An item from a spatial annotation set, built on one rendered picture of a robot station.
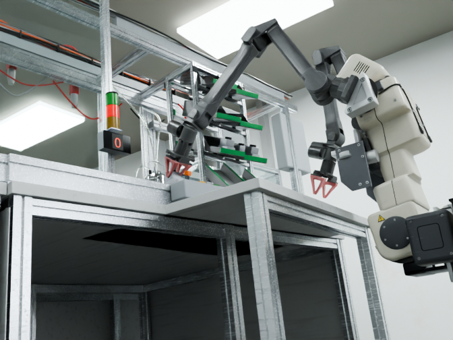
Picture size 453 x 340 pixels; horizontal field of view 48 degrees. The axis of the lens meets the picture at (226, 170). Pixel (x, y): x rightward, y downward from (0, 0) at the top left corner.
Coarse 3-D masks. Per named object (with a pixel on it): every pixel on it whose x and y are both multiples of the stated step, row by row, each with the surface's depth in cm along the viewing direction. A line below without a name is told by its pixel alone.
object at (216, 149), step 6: (204, 138) 218; (210, 138) 237; (216, 138) 233; (204, 144) 218; (210, 144) 236; (216, 144) 232; (204, 150) 217; (210, 150) 213; (216, 150) 210; (222, 150) 208; (228, 150) 210; (234, 150) 212; (240, 156) 214
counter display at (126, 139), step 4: (104, 132) 187; (108, 132) 188; (112, 132) 190; (104, 136) 186; (108, 136) 188; (124, 136) 193; (128, 136) 195; (104, 140) 186; (108, 140) 187; (112, 140) 188; (124, 140) 193; (128, 140) 194; (104, 144) 185; (108, 144) 186; (112, 144) 188; (124, 144) 192; (128, 144) 194; (108, 148) 186; (112, 148) 187; (124, 148) 192; (128, 148) 193; (128, 152) 193
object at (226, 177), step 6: (198, 168) 220; (210, 168) 213; (222, 168) 227; (228, 168) 224; (210, 174) 212; (216, 174) 208; (222, 174) 225; (228, 174) 223; (234, 174) 220; (210, 180) 212; (216, 180) 208; (222, 180) 205; (228, 180) 220; (234, 180) 219; (240, 180) 216; (222, 186) 204
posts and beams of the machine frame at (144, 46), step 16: (112, 32) 267; (128, 32) 274; (144, 48) 284; (160, 48) 290; (128, 64) 298; (160, 80) 326; (128, 96) 331; (144, 96) 338; (272, 96) 365; (160, 112) 352; (176, 112) 361; (256, 112) 386; (288, 112) 375; (160, 128) 345; (288, 128) 369
